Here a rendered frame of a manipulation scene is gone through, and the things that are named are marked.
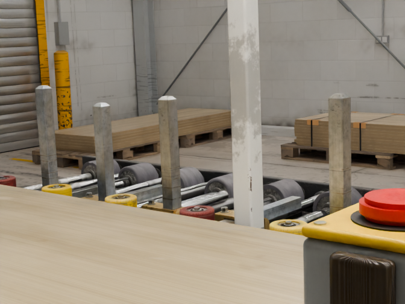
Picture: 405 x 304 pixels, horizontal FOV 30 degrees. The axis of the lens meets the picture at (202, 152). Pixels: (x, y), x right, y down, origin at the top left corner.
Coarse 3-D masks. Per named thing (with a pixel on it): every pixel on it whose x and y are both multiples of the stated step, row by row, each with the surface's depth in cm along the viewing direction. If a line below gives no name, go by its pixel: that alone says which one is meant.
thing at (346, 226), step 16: (352, 208) 38; (320, 224) 35; (336, 224) 35; (352, 224) 35; (368, 224) 35; (384, 224) 35; (320, 240) 35; (336, 240) 34; (352, 240) 34; (368, 240) 33; (384, 240) 33; (400, 240) 32; (304, 256) 36; (320, 256) 35; (384, 256) 33; (400, 256) 33; (304, 272) 36; (320, 272) 35; (400, 272) 32; (304, 288) 36; (320, 288) 35; (400, 288) 33
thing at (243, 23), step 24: (240, 0) 156; (240, 24) 157; (240, 48) 158; (240, 72) 159; (240, 96) 160; (240, 120) 161; (240, 144) 162; (240, 168) 163; (240, 192) 164; (240, 216) 165
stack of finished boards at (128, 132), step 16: (192, 112) 917; (208, 112) 910; (224, 112) 906; (80, 128) 804; (112, 128) 793; (128, 128) 788; (144, 128) 797; (192, 128) 857; (208, 128) 881; (64, 144) 767; (80, 144) 752; (128, 144) 778
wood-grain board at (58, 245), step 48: (0, 192) 203; (48, 192) 200; (0, 240) 156; (48, 240) 154; (96, 240) 153; (144, 240) 151; (192, 240) 150; (240, 240) 148; (288, 240) 147; (0, 288) 126; (48, 288) 125; (96, 288) 124; (144, 288) 123; (192, 288) 122; (240, 288) 121; (288, 288) 120
